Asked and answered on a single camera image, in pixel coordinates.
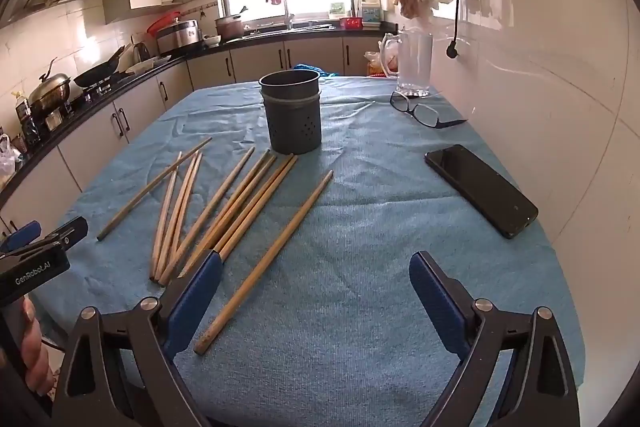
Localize red lid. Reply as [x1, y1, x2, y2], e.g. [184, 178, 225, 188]
[146, 11, 182, 34]

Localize black framed eyeglasses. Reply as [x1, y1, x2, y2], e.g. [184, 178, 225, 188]
[389, 90, 468, 129]

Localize black wok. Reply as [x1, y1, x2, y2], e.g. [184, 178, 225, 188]
[73, 45, 127, 88]

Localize dark grey chopstick holder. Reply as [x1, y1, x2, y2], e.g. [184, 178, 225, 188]
[258, 69, 322, 155]

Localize bunch of wooden chopsticks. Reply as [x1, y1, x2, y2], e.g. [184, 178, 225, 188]
[96, 137, 335, 355]

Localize black smartphone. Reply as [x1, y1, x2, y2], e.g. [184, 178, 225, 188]
[424, 144, 540, 240]

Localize brownish plastic bag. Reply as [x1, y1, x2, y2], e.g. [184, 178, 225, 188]
[395, 0, 433, 20]

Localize gas stove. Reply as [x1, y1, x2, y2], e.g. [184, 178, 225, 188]
[70, 74, 131, 108]

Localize blue plastic bag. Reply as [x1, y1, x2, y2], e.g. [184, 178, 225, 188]
[292, 63, 346, 78]

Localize steel pot with lid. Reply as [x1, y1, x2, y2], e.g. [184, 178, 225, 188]
[27, 57, 72, 118]

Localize cream lower kitchen cabinets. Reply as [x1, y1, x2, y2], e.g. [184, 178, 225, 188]
[0, 34, 386, 233]

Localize white dish tray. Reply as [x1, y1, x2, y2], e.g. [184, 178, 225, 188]
[125, 56, 173, 75]

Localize black kitchen countertop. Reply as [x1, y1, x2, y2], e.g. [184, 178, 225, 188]
[0, 22, 398, 208]

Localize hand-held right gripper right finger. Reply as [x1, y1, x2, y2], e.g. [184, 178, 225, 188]
[409, 251, 583, 427]

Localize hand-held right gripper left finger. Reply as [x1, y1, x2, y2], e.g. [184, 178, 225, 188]
[50, 250, 223, 427]

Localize dark sauce bottle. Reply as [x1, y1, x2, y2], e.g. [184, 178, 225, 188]
[11, 91, 38, 145]

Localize brown cooking pot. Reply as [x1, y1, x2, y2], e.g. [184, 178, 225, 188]
[215, 14, 245, 42]

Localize crumpled white plastic bag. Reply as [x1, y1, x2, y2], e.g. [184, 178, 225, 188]
[0, 134, 18, 188]

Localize person's left hand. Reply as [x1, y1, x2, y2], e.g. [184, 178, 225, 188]
[20, 297, 53, 390]

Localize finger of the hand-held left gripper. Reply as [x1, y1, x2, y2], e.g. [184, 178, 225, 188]
[0, 220, 42, 254]
[15, 216, 90, 260]

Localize silver rice cooker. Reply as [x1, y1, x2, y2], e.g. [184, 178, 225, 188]
[156, 19, 202, 55]

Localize blue towel table cloth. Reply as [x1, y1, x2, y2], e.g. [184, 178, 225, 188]
[42, 76, 586, 427]

